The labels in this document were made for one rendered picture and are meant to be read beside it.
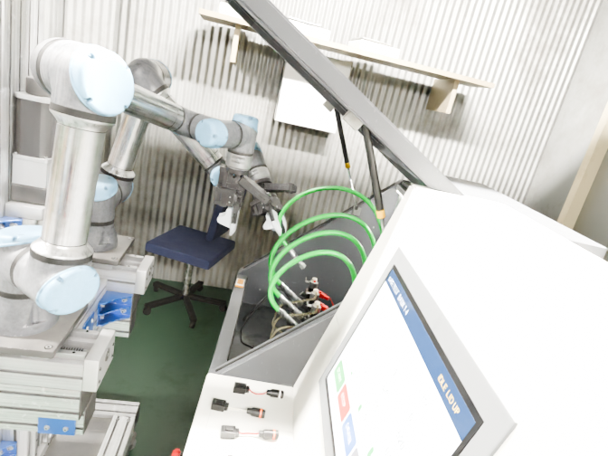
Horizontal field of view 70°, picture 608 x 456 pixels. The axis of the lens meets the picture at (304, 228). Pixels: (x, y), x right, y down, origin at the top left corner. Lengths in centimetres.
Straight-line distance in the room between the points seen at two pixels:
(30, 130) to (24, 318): 46
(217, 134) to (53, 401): 76
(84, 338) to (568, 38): 375
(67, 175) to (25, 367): 50
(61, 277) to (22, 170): 44
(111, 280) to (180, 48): 206
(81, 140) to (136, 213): 265
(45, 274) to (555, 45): 370
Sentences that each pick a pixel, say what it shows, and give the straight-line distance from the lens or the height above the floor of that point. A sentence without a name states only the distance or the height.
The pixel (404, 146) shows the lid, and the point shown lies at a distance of 94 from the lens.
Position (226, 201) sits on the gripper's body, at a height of 133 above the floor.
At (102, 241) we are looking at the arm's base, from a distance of 160.
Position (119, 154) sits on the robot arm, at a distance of 165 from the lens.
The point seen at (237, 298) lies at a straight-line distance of 157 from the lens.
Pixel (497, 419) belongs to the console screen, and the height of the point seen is 143.
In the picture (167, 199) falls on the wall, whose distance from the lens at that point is 348.
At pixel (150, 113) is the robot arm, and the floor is 155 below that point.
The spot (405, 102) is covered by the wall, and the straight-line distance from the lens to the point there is 350.
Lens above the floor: 169
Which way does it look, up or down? 17 degrees down
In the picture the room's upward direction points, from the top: 13 degrees clockwise
